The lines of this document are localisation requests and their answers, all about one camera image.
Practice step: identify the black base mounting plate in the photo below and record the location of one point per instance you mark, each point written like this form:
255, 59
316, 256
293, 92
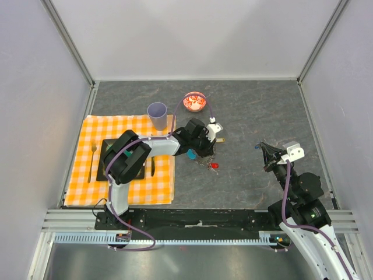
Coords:
147, 219

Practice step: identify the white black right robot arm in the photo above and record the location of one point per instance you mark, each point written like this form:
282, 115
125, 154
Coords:
303, 218

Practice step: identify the orange checkered cloth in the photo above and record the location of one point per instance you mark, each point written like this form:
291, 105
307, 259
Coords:
155, 190

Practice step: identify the red patterned ceramic bowl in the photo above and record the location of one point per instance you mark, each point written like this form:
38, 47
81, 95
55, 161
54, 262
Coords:
194, 101

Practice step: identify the aluminium corner frame post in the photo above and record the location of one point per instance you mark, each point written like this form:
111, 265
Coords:
326, 32

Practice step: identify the black handled knife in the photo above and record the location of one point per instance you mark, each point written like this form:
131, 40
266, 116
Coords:
153, 166

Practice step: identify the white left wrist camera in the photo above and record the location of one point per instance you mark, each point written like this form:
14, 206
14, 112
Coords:
212, 129

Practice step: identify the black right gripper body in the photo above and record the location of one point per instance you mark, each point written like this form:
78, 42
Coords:
279, 168

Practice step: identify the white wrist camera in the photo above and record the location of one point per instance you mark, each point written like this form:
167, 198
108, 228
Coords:
293, 152
212, 129

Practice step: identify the blue keyring handle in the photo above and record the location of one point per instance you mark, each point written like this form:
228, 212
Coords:
191, 154

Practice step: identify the grey cable duct rail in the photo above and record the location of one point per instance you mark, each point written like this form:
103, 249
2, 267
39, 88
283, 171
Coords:
104, 238

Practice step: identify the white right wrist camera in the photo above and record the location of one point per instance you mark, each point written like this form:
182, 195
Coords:
293, 152

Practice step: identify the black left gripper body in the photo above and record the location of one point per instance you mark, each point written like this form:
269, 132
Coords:
202, 144

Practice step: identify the lilac plastic cup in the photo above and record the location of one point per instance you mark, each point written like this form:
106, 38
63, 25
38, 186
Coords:
157, 113

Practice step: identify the left aluminium frame post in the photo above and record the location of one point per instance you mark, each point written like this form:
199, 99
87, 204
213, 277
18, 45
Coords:
66, 37

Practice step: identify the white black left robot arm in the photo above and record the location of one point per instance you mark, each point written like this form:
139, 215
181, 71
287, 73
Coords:
127, 155

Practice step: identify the silver fork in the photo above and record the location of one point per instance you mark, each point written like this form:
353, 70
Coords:
93, 150

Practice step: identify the metal chain keyring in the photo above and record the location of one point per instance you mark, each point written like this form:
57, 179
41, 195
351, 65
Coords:
205, 161

